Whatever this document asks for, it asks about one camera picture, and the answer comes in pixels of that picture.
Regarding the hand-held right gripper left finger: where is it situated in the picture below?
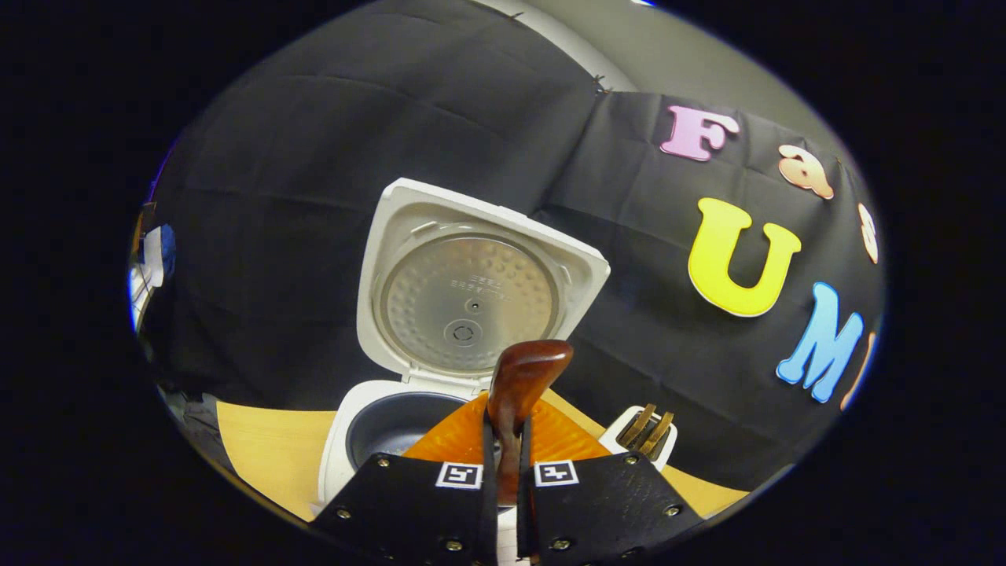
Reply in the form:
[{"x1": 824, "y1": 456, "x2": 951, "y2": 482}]
[{"x1": 310, "y1": 393, "x2": 500, "y2": 566}]

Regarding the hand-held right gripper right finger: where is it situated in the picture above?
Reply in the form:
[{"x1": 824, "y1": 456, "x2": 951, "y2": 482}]
[{"x1": 516, "y1": 397, "x2": 704, "y2": 563}]

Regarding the brown wooden spoon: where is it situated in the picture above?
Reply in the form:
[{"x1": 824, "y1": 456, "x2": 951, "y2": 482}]
[{"x1": 487, "y1": 340, "x2": 575, "y2": 508}]

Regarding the white rice cooker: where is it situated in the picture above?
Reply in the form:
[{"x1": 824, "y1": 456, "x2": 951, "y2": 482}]
[{"x1": 318, "y1": 178, "x2": 611, "y2": 504}]

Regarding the white toaster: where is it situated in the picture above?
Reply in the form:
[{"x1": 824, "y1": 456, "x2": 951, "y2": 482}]
[{"x1": 599, "y1": 405, "x2": 678, "y2": 471}]

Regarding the black backdrop cloth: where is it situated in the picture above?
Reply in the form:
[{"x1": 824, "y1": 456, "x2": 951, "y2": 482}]
[{"x1": 145, "y1": 0, "x2": 885, "y2": 492}]

